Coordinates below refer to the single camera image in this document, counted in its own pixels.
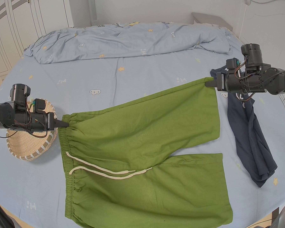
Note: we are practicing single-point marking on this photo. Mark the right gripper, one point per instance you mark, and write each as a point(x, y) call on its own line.
point(230, 82)

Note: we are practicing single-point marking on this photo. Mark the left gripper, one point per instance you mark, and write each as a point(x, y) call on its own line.
point(44, 122)

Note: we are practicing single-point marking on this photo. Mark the green shorts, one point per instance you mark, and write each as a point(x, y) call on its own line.
point(137, 132)

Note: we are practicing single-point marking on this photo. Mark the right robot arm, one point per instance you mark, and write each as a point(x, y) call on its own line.
point(277, 82)

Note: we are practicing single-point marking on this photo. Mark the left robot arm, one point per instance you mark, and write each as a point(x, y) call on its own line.
point(4, 115)

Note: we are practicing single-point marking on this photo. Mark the round woven basket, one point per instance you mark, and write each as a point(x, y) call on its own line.
point(23, 144)

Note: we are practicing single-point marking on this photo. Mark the dark blue garment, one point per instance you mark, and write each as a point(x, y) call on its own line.
point(249, 136)

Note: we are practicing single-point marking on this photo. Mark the bed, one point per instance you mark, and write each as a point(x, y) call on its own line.
point(137, 79)

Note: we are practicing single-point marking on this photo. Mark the grey bedside table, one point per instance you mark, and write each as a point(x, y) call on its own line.
point(209, 19)

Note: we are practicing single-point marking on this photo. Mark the white wardrobe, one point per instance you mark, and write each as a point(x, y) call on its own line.
point(19, 20)

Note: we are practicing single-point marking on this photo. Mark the pale blue quilt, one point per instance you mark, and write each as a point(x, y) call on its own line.
point(123, 41)

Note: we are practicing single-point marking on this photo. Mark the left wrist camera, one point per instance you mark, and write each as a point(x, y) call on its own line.
point(40, 104)

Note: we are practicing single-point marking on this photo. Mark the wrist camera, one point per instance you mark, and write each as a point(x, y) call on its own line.
point(40, 104)
point(231, 63)

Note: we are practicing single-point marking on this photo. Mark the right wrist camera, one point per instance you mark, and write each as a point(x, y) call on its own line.
point(231, 63)

